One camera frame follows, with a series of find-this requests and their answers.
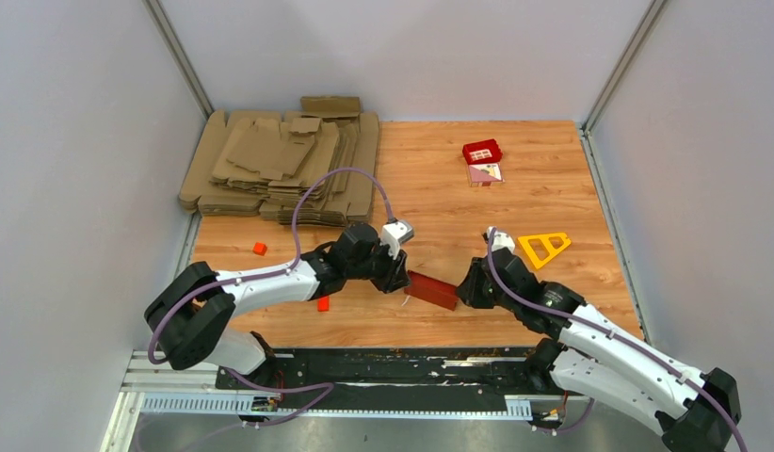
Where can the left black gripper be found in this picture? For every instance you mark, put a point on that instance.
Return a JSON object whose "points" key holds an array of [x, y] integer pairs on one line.
{"points": [[396, 276]]}

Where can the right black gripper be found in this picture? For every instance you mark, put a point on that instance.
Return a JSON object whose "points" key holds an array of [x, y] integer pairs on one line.
{"points": [[468, 289]]}

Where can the red paper box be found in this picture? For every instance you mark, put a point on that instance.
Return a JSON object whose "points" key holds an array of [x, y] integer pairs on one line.
{"points": [[431, 290]]}

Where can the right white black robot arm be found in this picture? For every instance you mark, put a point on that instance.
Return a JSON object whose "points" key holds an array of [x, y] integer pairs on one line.
{"points": [[582, 351]]}

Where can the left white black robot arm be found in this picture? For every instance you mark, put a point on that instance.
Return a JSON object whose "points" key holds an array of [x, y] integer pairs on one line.
{"points": [[190, 318]]}

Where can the clear card box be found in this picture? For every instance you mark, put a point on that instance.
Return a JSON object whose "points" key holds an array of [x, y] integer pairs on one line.
{"points": [[484, 174]]}

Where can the yellow triangular plastic piece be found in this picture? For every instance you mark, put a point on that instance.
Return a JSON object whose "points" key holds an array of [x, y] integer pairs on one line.
{"points": [[541, 249]]}

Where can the small red block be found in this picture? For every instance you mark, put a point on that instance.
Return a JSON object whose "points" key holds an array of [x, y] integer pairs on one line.
{"points": [[323, 304]]}

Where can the small orange cube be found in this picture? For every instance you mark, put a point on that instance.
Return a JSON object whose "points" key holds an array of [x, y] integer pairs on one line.
{"points": [[259, 248]]}

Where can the red toy brick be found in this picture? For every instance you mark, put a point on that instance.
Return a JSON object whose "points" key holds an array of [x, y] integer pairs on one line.
{"points": [[482, 152]]}

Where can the stack of flat cardboard boxes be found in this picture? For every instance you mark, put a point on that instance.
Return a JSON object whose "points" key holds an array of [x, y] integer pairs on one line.
{"points": [[266, 163]]}

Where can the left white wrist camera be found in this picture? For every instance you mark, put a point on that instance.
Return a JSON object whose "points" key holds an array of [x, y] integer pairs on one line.
{"points": [[394, 234]]}

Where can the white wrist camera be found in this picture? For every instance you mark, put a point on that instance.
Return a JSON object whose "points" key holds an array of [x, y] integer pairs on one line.
{"points": [[499, 240], [394, 234]]}

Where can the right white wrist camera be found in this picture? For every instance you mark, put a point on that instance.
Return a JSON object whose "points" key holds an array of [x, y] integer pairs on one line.
{"points": [[499, 240]]}

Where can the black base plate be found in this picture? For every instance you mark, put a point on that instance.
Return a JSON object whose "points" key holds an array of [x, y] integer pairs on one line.
{"points": [[503, 369]]}

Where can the aluminium frame rail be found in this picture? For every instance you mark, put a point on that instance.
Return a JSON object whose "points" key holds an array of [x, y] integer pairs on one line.
{"points": [[206, 409]]}

